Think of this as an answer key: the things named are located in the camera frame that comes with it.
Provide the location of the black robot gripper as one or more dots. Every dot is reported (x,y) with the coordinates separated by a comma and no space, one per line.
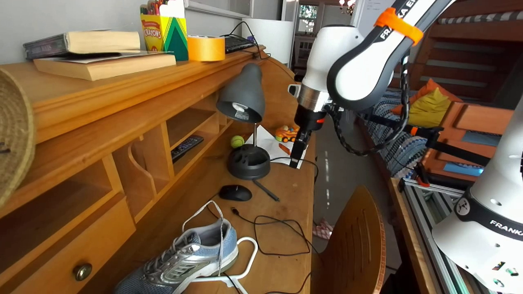
(309,116)

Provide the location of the grey desk lamp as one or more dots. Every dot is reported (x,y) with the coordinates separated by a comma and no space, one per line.
(244,91)
(280,158)

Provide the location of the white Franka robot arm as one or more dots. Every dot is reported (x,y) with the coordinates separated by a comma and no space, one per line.
(360,70)

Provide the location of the black orange-jointed mount arm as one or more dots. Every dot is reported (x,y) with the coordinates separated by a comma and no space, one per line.
(458,149)

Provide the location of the red orange marker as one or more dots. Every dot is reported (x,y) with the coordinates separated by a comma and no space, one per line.
(283,149)

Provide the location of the orange yellow toy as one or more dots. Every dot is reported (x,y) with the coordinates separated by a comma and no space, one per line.
(285,132)

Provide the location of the white paper sheet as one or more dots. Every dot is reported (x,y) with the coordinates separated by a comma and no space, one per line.
(270,142)

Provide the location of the black pen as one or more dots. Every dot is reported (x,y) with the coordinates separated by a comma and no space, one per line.
(267,189)

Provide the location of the yellow-green tennis ball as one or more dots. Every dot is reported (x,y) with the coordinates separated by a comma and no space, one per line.
(237,140)

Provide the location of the black computer mouse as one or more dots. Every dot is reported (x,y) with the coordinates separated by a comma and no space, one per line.
(236,193)

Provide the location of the small pink floor item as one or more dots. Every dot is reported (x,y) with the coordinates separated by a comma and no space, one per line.
(322,229)

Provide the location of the dark background shelf unit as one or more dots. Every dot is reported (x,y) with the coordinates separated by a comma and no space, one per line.
(301,54)

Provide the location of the striped blue bedding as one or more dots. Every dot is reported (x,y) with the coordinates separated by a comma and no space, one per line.
(398,149)

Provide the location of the wooden chair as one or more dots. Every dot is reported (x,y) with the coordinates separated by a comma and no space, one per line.
(357,245)

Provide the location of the black remote control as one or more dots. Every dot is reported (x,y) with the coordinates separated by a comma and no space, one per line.
(187,149)

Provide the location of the white clothes hanger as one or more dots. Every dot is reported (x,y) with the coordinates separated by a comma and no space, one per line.
(252,255)

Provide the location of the black power strip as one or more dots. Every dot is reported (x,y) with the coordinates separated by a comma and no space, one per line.
(239,42)

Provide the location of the yellow-green pillow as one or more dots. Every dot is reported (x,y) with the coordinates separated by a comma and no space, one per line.
(429,108)

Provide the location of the yellow tape roll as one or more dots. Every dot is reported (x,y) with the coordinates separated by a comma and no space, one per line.
(206,49)

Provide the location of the orange pillow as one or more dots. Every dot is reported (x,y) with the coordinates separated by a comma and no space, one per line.
(435,87)

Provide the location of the grey blue sneaker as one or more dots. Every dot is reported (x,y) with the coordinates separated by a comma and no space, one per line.
(185,258)

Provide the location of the yellow green crayon box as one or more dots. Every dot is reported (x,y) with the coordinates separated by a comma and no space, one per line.
(164,33)

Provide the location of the wooden roll-top desk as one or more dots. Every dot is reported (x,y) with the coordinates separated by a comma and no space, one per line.
(98,140)

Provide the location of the flat tan book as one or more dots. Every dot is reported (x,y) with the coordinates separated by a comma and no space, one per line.
(103,65)

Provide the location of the thick dark-covered book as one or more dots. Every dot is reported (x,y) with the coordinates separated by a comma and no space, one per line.
(82,42)

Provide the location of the round metal drawer knob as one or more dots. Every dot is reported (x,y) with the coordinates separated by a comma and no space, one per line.
(82,271)

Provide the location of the woven straw basket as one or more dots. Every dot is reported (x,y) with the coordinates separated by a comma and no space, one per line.
(13,140)

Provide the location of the aluminium frame robot table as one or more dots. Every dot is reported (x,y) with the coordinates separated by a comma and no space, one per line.
(430,217)

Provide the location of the wooden bunk bed frame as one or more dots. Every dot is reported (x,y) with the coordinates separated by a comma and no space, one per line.
(479,49)

